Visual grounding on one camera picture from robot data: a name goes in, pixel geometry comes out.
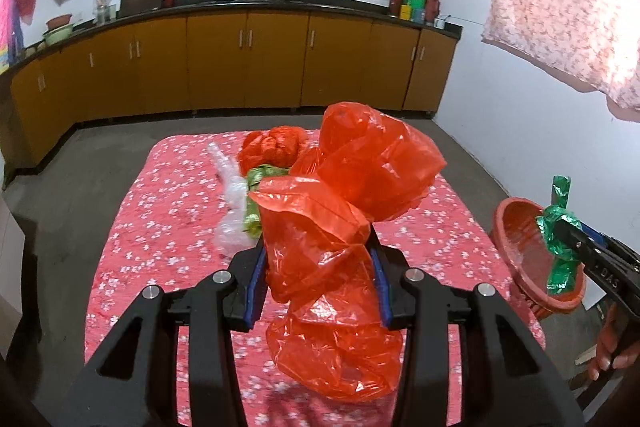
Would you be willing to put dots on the glass jar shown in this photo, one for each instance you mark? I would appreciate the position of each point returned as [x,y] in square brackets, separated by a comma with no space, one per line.
[102,9]

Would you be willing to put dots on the olive green plastic bag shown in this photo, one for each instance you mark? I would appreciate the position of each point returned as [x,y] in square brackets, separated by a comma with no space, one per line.
[255,207]

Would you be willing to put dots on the red basin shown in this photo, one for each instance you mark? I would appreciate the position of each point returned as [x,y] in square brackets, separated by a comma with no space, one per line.
[59,23]

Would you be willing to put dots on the red hanging plastic bag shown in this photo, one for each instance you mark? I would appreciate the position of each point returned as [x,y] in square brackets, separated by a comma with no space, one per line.
[27,2]

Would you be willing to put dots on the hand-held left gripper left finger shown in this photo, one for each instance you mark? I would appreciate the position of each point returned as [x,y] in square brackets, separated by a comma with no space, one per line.
[256,294]

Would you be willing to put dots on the wooden plank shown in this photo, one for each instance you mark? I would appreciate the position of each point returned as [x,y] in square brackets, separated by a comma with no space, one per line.
[586,354]

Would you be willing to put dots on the red plastic basket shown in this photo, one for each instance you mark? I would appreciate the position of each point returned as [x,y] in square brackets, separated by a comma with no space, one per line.
[512,227]

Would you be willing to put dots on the white mug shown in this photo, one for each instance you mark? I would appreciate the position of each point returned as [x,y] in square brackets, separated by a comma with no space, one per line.
[440,24]

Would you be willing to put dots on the black kitchen countertop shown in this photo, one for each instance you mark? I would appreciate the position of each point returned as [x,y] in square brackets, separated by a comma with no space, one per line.
[340,4]

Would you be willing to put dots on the shiny dark green plastic bag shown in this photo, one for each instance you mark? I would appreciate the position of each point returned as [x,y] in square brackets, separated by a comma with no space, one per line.
[555,217]

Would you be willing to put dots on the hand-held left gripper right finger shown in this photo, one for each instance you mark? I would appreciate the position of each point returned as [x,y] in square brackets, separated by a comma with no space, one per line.
[381,294]

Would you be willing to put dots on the red plastic jar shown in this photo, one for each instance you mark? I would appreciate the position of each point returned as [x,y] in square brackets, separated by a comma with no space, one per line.
[396,4]
[431,7]

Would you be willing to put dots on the red plastic bag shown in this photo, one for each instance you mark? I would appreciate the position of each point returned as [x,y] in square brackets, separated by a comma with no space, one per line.
[27,2]
[330,232]
[272,147]

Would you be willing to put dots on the pink wall hanging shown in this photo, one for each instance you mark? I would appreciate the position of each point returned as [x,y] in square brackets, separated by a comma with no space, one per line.
[10,7]

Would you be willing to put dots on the person's right hand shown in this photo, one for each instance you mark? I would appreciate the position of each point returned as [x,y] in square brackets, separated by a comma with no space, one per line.
[602,347]

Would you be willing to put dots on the wooden base cabinet run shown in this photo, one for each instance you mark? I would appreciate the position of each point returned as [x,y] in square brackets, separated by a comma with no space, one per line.
[275,57]

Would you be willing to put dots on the red floral tablecloth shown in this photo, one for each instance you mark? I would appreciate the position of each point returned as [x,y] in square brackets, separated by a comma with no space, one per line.
[165,217]

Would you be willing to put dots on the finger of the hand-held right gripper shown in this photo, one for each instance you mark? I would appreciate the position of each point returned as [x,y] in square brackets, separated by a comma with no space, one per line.
[607,241]
[575,239]

